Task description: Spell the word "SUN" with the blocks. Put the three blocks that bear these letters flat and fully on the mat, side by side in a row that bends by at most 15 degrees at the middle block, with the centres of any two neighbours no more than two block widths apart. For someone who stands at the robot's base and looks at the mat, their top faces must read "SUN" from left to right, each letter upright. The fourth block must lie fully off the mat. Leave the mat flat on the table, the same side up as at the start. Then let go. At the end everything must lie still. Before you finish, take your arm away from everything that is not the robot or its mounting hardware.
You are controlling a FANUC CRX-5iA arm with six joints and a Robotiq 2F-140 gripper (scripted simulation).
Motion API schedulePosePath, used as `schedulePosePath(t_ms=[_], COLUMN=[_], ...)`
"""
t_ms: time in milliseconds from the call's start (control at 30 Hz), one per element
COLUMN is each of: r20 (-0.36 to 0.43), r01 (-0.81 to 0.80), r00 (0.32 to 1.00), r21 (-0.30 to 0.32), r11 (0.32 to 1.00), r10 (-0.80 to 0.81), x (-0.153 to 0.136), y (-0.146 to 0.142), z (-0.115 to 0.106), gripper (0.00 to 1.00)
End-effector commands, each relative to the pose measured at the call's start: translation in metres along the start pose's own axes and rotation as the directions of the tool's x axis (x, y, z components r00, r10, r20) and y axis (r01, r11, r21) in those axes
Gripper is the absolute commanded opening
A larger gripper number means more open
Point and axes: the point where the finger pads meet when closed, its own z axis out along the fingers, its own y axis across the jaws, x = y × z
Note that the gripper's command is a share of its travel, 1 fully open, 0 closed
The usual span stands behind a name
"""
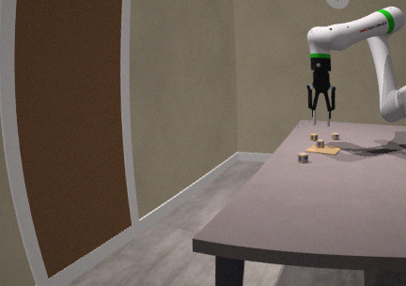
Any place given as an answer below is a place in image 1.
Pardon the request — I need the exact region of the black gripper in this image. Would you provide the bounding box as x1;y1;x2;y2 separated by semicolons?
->
307;71;336;127

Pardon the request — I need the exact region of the tan flat mat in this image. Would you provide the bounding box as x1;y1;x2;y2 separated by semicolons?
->
305;145;342;155

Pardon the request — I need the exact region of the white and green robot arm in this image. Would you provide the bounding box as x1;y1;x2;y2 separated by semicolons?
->
307;7;406;122

